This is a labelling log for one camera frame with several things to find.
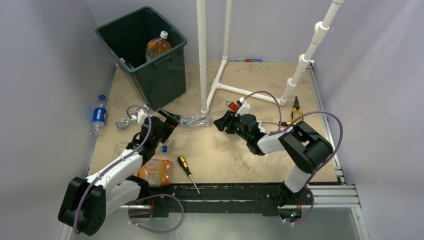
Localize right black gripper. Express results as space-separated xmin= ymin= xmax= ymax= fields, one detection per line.
xmin=213 ymin=110 xmax=250 ymax=142

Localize clear small water bottle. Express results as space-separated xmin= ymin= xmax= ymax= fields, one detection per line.
xmin=179 ymin=114 xmax=212 ymax=128

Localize orange label bottle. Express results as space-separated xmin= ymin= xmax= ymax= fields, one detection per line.
xmin=145 ymin=30 xmax=173 ymax=62
xmin=136 ymin=159 xmax=174 ymax=187

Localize clear bottle white cap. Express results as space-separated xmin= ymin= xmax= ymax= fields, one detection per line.
xmin=120 ymin=57 xmax=134 ymax=70

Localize pepsi bottle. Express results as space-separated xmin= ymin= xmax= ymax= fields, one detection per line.
xmin=113 ymin=141 xmax=168 ymax=155
xmin=89 ymin=94 xmax=107 ymax=137

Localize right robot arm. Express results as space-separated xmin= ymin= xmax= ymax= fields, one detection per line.
xmin=213 ymin=110 xmax=334 ymax=204

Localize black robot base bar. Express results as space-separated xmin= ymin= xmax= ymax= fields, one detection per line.
xmin=127 ymin=182 xmax=314 ymax=219

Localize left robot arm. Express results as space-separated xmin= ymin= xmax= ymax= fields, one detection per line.
xmin=57 ymin=107 xmax=182 ymax=236

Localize dark green plastic bin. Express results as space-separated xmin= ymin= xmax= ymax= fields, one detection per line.
xmin=95 ymin=6 xmax=187 ymax=110

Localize yellow black screwdriver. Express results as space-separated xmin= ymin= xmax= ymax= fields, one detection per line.
xmin=177 ymin=156 xmax=201 ymax=195

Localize crushed clear bottle left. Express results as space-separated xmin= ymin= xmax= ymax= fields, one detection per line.
xmin=115 ymin=117 xmax=133 ymax=131

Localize small red blue screwdriver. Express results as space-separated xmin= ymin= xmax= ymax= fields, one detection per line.
xmin=234 ymin=58 xmax=263 ymax=63

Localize yellow black pliers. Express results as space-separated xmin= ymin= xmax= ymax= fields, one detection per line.
xmin=291 ymin=95 xmax=303 ymax=121

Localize red handle adjustable wrench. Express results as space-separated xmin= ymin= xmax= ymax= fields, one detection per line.
xmin=225 ymin=100 xmax=240 ymax=113

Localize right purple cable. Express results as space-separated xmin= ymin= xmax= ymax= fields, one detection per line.
xmin=243 ymin=91 xmax=344 ymax=186

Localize Pepsi bottle by wall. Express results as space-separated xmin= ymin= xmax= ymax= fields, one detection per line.
xmin=89 ymin=94 xmax=107 ymax=137

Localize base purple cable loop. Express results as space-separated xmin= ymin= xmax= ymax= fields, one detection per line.
xmin=127 ymin=193 xmax=185 ymax=234

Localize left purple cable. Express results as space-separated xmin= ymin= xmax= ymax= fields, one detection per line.
xmin=72 ymin=105 xmax=153 ymax=235

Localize white PVC pipe frame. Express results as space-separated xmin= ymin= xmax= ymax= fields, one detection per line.
xmin=196 ymin=0 xmax=346 ymax=116

